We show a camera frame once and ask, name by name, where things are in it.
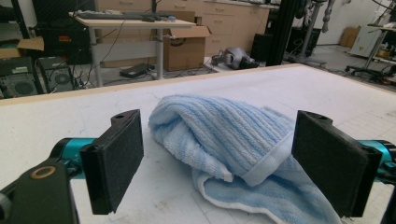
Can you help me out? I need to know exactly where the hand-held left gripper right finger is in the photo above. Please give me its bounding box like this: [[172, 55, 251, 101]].
[[291, 110, 383, 218]]

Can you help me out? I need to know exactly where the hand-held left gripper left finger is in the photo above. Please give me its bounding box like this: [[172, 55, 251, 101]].
[[79, 109, 145, 216]]

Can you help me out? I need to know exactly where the light blue striped towel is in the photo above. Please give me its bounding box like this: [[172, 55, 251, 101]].
[[148, 94, 344, 224]]

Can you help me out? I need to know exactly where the white foam mat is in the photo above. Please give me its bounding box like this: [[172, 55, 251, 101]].
[[0, 65, 396, 224]]

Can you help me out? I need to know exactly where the flat black device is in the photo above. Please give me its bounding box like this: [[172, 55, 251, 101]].
[[119, 63, 155, 79]]

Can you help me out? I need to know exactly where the black computer tower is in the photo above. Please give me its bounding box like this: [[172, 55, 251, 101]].
[[36, 55, 76, 93], [0, 57, 44, 99]]

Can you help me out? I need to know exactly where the black wheeled stand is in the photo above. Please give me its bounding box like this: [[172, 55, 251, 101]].
[[345, 23, 396, 82]]

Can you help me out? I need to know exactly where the white machine housing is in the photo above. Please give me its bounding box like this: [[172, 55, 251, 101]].
[[348, 25, 385, 59]]

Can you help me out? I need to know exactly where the open cardboard box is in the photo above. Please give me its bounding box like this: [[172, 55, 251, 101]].
[[163, 25, 213, 72]]

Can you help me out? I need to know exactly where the large black cabinet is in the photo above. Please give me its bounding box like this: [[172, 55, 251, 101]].
[[31, 0, 97, 65]]

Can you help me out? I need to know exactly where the grey pole stand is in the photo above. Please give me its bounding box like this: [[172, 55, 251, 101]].
[[292, 0, 329, 64]]

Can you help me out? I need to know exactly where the small black box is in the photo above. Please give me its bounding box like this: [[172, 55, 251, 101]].
[[250, 33, 275, 62]]

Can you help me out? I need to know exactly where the cardboard box with teal content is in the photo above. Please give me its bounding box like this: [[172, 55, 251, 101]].
[[0, 36, 45, 60]]

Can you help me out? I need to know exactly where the grey headset device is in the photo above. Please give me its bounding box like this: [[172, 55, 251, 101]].
[[211, 47, 260, 70]]

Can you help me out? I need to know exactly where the wooden cabinet with drawers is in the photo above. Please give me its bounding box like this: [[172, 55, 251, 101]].
[[94, 0, 271, 68]]

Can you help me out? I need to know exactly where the black metal frame post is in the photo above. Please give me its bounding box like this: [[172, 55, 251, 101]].
[[265, 0, 301, 67]]

